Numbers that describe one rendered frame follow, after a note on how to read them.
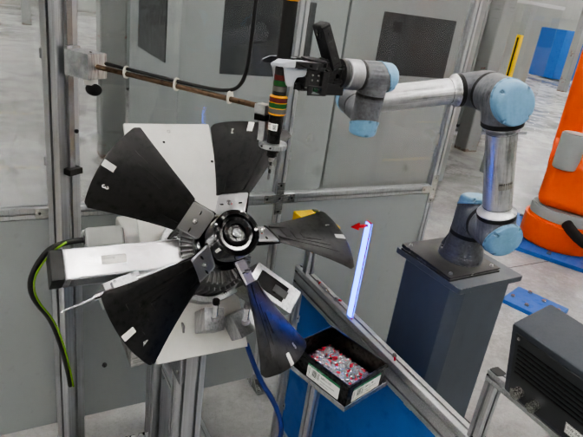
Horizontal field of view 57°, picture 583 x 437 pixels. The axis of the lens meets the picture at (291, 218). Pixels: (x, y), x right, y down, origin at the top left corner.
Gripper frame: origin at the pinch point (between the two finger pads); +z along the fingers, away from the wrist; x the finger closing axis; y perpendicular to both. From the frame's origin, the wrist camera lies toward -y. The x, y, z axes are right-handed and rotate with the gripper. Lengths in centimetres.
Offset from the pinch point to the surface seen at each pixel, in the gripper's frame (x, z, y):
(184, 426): 8, 11, 113
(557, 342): -66, -34, 39
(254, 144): 14.4, -5.2, 24.5
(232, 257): -8.0, 8.3, 46.0
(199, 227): 2.6, 13.0, 42.5
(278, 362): -24, 0, 67
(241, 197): 4.5, 1.6, 35.7
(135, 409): 72, 9, 163
